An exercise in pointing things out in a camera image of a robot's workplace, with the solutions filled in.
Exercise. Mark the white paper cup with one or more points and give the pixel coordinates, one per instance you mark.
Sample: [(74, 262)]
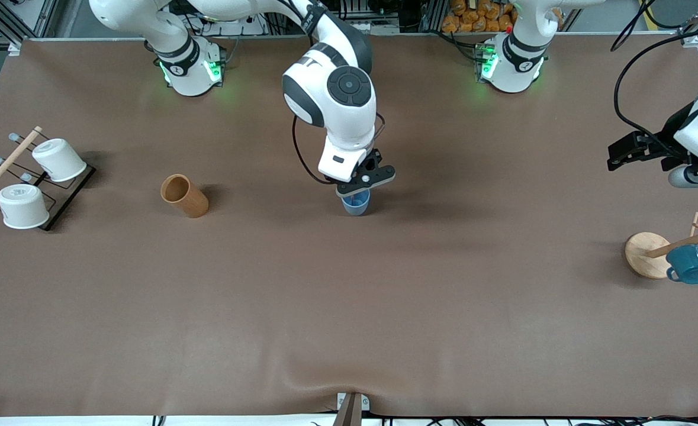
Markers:
[(60, 160), (23, 207)]

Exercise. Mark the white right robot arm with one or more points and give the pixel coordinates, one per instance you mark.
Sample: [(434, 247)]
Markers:
[(337, 89)]

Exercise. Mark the teal enamel mug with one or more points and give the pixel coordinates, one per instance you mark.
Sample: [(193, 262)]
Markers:
[(692, 265)]

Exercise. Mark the wooden rack rod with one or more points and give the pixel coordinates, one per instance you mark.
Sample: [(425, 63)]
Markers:
[(5, 165)]

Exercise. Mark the metal table clamp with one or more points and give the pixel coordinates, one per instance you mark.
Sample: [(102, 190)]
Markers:
[(351, 408)]

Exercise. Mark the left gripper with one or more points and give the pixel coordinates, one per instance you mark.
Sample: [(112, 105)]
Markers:
[(670, 136)]

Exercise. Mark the wooden mug tree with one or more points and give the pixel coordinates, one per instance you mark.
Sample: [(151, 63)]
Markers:
[(645, 254)]

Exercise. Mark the light blue plastic cup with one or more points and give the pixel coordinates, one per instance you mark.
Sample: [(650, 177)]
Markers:
[(356, 206)]

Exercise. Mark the brown wooden cup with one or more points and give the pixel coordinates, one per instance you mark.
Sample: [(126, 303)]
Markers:
[(190, 200)]

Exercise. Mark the bag of orange snacks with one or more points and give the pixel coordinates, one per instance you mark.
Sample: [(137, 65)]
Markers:
[(473, 18)]

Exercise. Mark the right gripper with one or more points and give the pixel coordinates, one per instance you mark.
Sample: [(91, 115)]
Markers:
[(370, 164)]

